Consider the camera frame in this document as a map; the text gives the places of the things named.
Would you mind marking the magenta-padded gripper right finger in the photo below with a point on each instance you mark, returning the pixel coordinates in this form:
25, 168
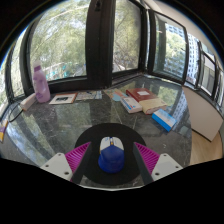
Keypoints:
148, 158

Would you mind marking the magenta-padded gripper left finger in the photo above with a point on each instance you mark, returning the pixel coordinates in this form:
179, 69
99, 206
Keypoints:
78, 158

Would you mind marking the blue and white computer mouse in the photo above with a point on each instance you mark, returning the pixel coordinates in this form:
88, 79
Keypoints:
111, 160

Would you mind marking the round black mouse pad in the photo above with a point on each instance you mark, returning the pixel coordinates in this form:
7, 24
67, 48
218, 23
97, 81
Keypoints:
111, 130

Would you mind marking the blue and white box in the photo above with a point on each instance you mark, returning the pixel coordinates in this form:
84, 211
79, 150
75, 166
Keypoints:
164, 119

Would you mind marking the cream paperback book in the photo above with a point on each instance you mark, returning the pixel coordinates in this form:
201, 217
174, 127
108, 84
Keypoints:
154, 106

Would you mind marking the booklet with dark photo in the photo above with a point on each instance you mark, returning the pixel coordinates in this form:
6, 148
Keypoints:
63, 98

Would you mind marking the pale printed magazine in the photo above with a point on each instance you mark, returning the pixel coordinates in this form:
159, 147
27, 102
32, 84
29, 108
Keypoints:
89, 95

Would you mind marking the red hardcover book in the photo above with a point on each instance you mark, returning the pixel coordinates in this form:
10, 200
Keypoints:
141, 94

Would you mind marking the light blue and orange pamphlet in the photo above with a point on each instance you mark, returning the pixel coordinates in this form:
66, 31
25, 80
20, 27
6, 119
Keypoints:
115, 95

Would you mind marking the purple detergent bottle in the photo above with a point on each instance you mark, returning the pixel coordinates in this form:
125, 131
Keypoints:
41, 86

